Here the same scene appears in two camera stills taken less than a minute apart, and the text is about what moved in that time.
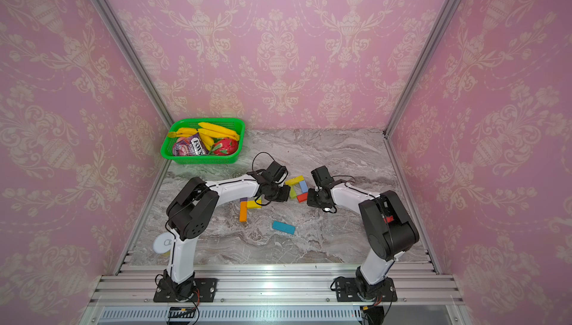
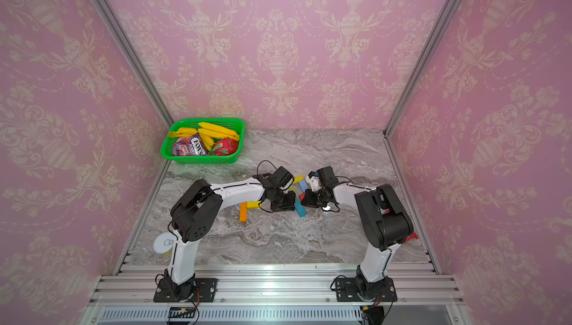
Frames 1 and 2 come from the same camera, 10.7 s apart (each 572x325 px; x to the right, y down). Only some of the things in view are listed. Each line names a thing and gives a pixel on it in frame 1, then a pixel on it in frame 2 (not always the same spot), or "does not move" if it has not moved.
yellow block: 294,180 does not move
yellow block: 252,204 does not move
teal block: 284,227 → 299,209
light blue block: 304,186 does not move
